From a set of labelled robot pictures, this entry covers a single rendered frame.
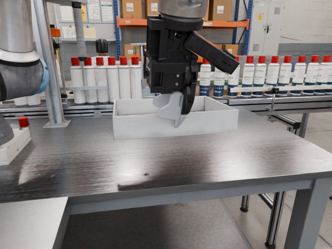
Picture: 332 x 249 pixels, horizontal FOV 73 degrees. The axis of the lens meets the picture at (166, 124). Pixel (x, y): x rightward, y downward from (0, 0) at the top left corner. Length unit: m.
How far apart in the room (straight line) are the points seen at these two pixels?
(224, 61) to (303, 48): 7.00
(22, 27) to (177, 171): 0.56
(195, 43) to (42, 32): 0.68
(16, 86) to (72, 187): 0.36
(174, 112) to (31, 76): 0.49
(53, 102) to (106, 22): 4.49
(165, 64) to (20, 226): 0.38
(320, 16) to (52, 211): 7.54
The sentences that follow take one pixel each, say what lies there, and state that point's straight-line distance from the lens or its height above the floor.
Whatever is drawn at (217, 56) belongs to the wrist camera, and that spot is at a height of 1.12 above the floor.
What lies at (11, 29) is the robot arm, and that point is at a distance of 0.75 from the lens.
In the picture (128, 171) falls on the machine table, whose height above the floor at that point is 0.83.
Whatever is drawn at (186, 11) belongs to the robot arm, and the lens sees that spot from 0.35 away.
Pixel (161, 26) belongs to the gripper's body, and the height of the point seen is 1.16.
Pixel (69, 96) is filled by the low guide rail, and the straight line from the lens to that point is 1.16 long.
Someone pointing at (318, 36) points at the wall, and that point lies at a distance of 7.68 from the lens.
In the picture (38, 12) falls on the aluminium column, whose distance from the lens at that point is 0.97.
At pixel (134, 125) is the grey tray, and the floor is 0.98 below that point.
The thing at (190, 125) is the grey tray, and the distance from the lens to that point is 0.48.
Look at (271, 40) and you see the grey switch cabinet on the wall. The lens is 6.32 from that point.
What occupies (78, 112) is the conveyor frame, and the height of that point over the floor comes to 0.85.
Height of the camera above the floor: 1.13
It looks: 19 degrees down
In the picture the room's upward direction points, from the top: straight up
